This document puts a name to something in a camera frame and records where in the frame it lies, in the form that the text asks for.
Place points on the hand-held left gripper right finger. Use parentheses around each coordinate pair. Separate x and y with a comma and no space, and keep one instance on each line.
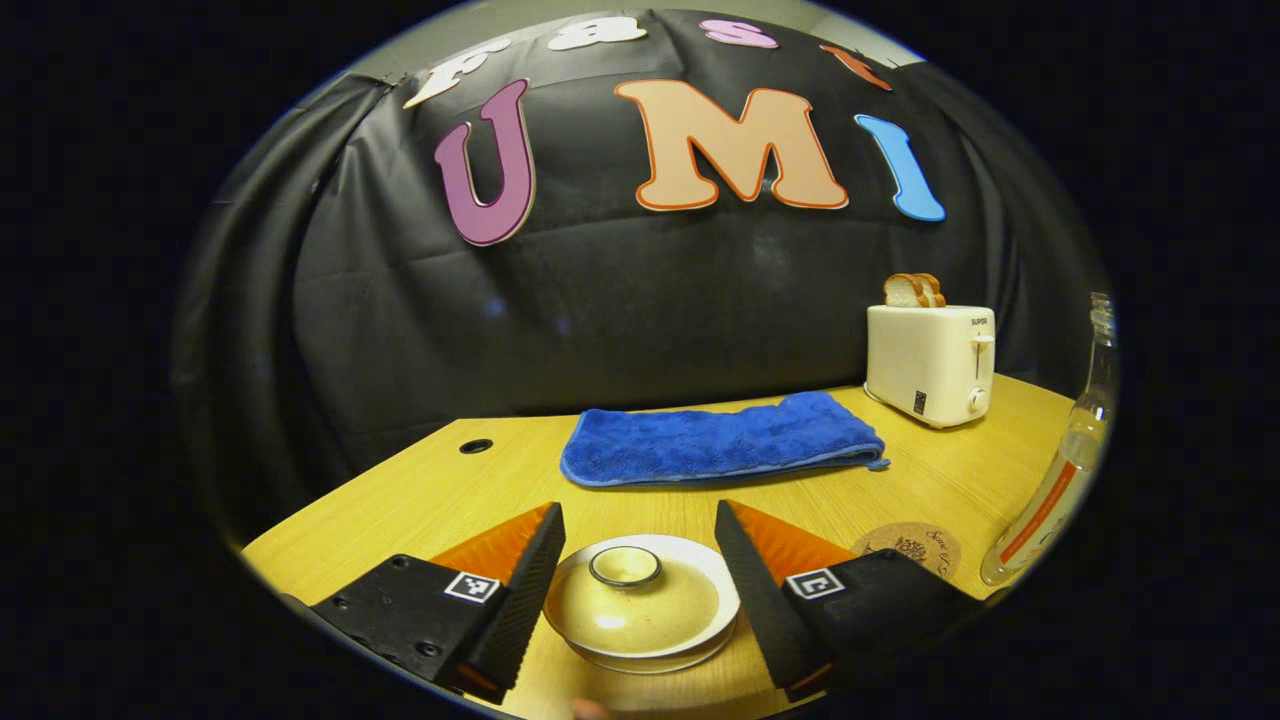
(760,610)

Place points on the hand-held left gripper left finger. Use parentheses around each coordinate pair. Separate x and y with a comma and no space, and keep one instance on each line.
(520,610)

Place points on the white ceramic teacup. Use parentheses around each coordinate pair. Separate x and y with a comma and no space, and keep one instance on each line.
(716,572)

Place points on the beige ceramic teacup lid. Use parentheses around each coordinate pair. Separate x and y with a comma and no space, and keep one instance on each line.
(640,612)

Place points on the round cork coaster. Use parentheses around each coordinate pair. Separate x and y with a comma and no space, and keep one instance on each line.
(922,545)

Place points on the clear glass water bottle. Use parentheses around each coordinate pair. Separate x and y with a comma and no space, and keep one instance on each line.
(1050,500)

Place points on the blue towel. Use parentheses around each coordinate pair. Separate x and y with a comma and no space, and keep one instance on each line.
(720,440)

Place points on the white toaster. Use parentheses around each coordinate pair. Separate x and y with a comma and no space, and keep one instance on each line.
(925,365)

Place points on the bread slice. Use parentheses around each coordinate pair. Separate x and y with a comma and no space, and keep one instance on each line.
(936,290)
(903,292)

